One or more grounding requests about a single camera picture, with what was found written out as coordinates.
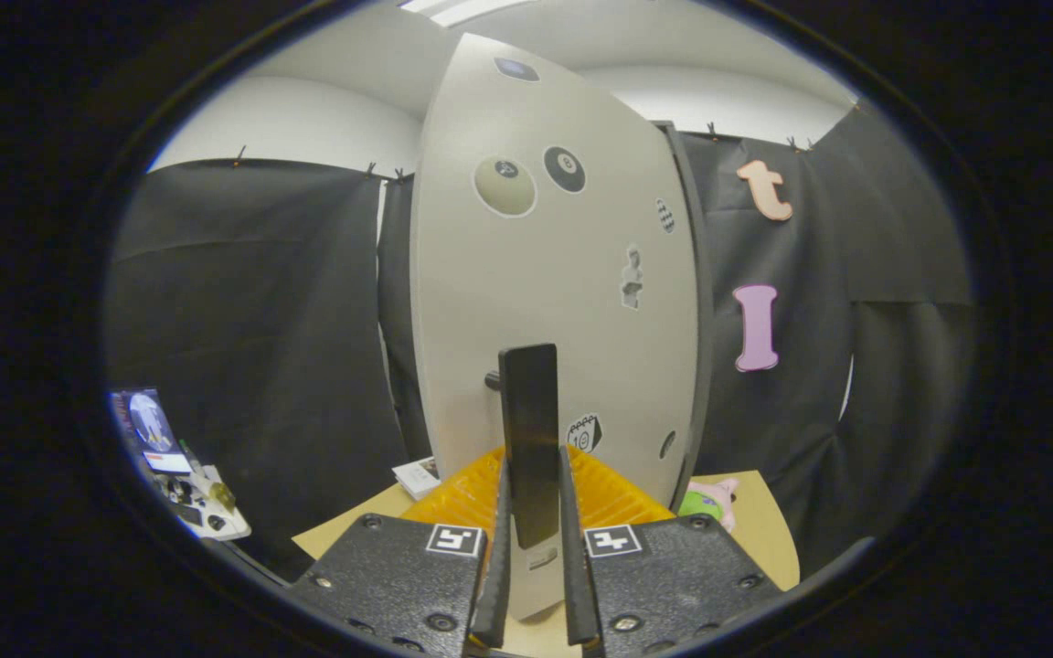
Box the long ceiling light panel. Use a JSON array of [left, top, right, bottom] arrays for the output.
[[399, 0, 537, 27]]

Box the black cabinet door handle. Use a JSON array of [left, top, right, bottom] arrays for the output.
[[485, 344, 561, 550]]

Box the green and pink plush toy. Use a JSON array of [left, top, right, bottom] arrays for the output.
[[678, 477, 739, 534]]

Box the beige shoe cabinet door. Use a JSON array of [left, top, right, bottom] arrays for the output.
[[409, 34, 701, 622]]

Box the black backdrop cloth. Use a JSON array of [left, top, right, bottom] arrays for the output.
[[106, 99, 975, 581]]

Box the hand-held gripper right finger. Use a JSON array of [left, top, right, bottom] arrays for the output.
[[558, 445, 783, 654]]

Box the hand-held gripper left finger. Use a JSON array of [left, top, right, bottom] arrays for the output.
[[287, 446, 514, 654]]

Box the white book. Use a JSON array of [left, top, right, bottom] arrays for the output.
[[392, 457, 442, 502]]

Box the grey shoe cabinet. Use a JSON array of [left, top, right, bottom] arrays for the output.
[[654, 121, 715, 513]]

